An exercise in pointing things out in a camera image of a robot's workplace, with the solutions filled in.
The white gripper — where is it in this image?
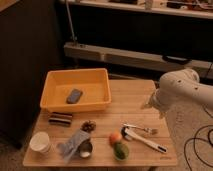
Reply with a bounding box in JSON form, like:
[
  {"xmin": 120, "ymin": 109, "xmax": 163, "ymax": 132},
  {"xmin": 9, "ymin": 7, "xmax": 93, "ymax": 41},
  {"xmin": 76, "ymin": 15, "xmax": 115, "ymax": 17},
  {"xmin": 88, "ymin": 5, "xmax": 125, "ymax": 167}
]
[{"xmin": 141, "ymin": 90, "xmax": 167, "ymax": 118}]

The silver metal fork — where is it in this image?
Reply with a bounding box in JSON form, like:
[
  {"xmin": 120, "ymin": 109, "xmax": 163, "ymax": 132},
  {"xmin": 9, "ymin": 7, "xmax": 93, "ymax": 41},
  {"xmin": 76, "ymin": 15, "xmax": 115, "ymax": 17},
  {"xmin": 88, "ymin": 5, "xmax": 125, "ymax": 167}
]
[{"xmin": 123, "ymin": 123, "xmax": 158, "ymax": 135}]

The orange fruit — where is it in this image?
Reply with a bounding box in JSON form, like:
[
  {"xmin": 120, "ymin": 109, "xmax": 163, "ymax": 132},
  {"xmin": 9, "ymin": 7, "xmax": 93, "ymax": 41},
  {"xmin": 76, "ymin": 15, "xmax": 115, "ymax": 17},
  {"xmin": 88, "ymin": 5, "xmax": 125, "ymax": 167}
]
[{"xmin": 109, "ymin": 132, "xmax": 122, "ymax": 145}]

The green fruit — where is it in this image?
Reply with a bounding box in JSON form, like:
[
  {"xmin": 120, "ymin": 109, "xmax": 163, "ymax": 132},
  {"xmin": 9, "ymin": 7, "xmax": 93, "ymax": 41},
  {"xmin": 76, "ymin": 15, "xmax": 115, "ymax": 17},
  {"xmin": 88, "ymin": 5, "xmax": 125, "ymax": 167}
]
[{"xmin": 113, "ymin": 142, "xmax": 129, "ymax": 160}]

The brown pine cone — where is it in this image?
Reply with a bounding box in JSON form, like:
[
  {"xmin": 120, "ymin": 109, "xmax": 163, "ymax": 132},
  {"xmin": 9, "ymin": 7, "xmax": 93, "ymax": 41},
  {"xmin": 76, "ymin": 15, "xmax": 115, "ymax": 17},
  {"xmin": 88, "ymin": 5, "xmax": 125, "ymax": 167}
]
[{"xmin": 81, "ymin": 121, "xmax": 96, "ymax": 133}]

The grey sponge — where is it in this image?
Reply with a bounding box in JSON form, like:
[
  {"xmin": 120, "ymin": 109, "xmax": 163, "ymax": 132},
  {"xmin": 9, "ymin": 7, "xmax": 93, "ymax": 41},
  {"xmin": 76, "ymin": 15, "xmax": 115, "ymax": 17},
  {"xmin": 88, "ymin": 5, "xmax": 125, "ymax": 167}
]
[{"xmin": 66, "ymin": 89, "xmax": 83, "ymax": 104}]

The yellow plastic bin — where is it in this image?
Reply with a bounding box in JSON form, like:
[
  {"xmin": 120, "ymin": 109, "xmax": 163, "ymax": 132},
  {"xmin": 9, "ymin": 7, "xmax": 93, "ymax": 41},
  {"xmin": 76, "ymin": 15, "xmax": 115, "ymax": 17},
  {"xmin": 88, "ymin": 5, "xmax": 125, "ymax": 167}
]
[{"xmin": 40, "ymin": 68, "xmax": 111, "ymax": 113}]

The grey cloth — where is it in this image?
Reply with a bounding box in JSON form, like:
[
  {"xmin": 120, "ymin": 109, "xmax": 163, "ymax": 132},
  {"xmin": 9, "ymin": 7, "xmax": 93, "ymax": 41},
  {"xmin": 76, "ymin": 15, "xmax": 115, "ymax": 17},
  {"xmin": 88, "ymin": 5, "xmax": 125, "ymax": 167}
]
[{"xmin": 57, "ymin": 130, "xmax": 90, "ymax": 163}]

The background shelf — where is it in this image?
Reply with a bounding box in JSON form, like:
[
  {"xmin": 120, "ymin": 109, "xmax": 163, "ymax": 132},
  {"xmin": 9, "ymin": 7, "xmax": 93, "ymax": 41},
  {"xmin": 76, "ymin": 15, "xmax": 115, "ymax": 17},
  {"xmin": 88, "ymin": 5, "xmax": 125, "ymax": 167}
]
[{"xmin": 59, "ymin": 0, "xmax": 213, "ymax": 19}]

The white paper cup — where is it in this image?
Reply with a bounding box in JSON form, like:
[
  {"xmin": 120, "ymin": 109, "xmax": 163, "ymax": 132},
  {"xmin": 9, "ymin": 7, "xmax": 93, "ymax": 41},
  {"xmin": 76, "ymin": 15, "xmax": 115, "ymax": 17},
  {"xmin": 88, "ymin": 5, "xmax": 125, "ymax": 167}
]
[{"xmin": 29, "ymin": 132, "xmax": 51, "ymax": 154}]

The white handled kitchen tool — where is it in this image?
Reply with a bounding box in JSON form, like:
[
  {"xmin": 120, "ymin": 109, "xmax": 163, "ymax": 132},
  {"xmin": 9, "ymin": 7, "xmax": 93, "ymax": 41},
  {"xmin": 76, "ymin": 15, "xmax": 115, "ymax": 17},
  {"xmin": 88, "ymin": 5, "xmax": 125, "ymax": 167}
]
[{"xmin": 121, "ymin": 127, "xmax": 167, "ymax": 153}]

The black floor cable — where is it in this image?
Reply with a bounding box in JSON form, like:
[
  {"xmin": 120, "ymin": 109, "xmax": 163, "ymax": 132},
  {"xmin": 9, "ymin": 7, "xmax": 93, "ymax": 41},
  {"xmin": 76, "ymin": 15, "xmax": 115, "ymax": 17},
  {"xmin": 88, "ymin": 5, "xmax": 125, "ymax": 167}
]
[{"xmin": 183, "ymin": 106, "xmax": 213, "ymax": 171}]

